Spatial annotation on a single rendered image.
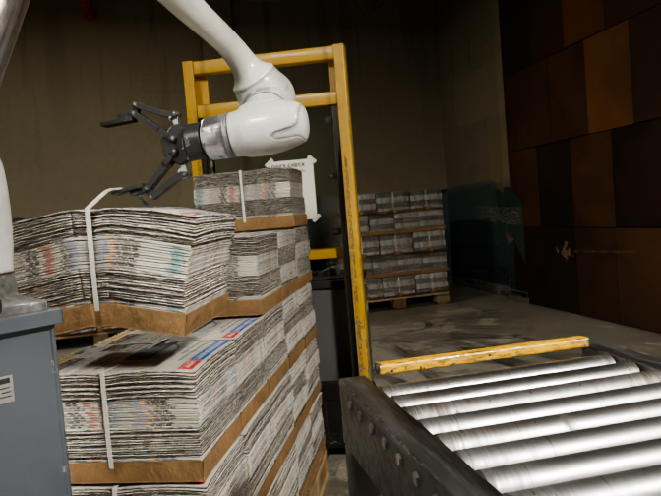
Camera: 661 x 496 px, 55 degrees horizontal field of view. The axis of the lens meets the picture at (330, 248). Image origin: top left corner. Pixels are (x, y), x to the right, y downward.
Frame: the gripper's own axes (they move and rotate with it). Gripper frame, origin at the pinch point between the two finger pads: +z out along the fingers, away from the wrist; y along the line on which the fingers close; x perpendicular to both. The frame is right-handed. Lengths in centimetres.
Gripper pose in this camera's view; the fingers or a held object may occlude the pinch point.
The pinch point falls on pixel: (113, 156)
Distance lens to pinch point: 142.5
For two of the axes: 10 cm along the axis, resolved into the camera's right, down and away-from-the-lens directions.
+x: 1.3, -0.5, 9.9
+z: -9.8, 1.5, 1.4
